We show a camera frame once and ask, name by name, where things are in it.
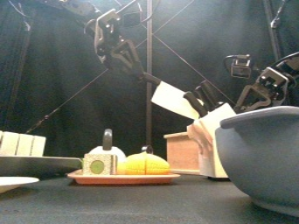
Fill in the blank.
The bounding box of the white toy cleaver black handle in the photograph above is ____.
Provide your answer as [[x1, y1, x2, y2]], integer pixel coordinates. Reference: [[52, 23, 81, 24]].
[[141, 72, 204, 121]]

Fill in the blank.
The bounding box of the cream wooden knife block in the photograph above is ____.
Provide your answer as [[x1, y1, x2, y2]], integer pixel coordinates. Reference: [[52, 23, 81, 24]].
[[185, 102, 237, 179]]

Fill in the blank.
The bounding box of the blue grey plastic bowl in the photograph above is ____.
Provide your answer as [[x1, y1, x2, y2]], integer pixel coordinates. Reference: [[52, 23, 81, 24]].
[[215, 105, 299, 219]]

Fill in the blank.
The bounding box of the light wooden box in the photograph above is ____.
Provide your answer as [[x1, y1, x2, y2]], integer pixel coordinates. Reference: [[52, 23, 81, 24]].
[[162, 131, 201, 176]]

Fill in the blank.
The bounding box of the small black knob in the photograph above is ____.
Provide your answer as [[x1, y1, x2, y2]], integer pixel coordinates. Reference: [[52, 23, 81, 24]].
[[140, 144, 154, 155]]

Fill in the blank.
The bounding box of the yellow toy fruit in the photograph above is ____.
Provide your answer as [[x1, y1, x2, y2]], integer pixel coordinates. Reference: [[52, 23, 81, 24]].
[[116, 151, 172, 176]]

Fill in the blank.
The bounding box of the white wooden block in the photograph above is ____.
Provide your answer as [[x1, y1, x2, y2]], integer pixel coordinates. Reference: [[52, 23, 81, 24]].
[[14, 133, 34, 158], [30, 135, 48, 158], [0, 130, 21, 157]]

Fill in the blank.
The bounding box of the kiwi print wooden cube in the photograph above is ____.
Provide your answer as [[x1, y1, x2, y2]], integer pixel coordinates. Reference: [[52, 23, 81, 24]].
[[81, 153, 117, 177]]

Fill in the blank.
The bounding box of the orange plastic tray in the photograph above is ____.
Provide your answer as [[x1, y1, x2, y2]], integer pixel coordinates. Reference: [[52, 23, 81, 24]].
[[66, 169, 182, 186]]

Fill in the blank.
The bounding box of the grey metal tray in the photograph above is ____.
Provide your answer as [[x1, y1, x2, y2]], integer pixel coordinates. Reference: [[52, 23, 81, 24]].
[[0, 155, 84, 179]]

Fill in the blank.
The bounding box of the white plate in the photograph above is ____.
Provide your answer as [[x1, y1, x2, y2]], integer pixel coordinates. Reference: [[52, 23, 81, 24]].
[[0, 176, 41, 194]]

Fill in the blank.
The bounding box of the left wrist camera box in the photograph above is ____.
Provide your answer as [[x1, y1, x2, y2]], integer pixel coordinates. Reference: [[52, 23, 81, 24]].
[[121, 10, 144, 29]]

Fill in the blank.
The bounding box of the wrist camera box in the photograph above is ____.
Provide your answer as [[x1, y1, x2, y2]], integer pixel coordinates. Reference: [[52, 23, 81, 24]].
[[121, 10, 144, 29], [223, 53, 255, 80]]

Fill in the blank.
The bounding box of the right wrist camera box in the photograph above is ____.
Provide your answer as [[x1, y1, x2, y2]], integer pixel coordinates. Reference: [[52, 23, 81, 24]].
[[223, 53, 255, 80]]

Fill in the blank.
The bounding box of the thin diagonal brace wire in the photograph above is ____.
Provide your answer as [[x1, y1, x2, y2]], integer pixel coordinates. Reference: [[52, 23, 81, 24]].
[[24, 0, 196, 135]]

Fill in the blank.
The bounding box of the vertical metal frame pole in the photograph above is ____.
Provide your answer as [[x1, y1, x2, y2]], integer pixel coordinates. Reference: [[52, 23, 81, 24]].
[[144, 0, 154, 147]]

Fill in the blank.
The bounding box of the slanted metal frame post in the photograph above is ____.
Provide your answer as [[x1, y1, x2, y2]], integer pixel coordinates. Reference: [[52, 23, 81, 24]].
[[261, 0, 284, 62]]

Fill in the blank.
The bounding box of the white toy kettle grey handle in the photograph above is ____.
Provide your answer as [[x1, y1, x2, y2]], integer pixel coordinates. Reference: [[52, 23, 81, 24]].
[[88, 128, 126, 163]]

